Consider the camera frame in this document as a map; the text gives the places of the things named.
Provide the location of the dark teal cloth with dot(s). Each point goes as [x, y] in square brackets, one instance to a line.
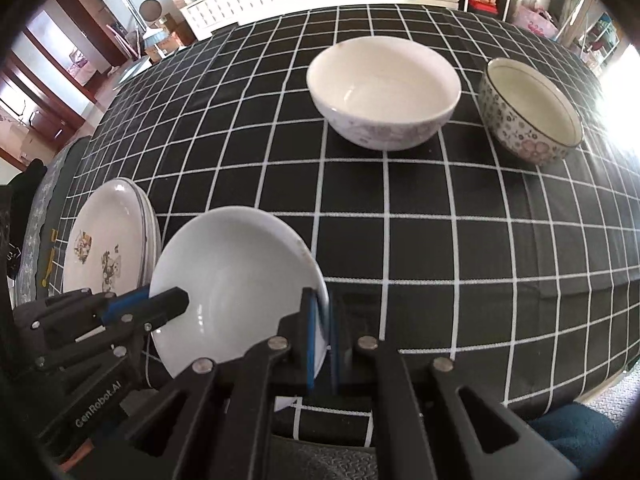
[575, 435]

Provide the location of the white bowl with pale flowers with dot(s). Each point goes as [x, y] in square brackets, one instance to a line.
[382, 85]

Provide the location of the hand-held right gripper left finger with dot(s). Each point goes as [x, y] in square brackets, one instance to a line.
[310, 332]

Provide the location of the white plate with animal print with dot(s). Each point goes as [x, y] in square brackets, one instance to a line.
[95, 230]

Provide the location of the white bowl with red emblem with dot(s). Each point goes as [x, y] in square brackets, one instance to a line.
[235, 280]

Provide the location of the grey embroidered sofa cover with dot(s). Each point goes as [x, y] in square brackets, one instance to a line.
[42, 220]

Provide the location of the round brown wall disc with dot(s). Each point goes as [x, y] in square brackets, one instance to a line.
[150, 9]

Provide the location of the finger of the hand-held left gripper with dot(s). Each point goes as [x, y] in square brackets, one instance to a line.
[167, 302]
[125, 306]

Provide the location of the floral patterned bowl dark rim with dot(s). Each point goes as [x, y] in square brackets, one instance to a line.
[530, 105]

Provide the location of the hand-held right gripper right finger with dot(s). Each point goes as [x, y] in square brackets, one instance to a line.
[334, 335]

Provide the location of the black checkered tablecloth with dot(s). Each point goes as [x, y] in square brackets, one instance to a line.
[450, 240]

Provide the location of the white plate with pink flowers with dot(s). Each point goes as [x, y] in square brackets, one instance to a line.
[150, 240]

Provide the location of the pink bag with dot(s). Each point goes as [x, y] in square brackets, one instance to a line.
[537, 20]

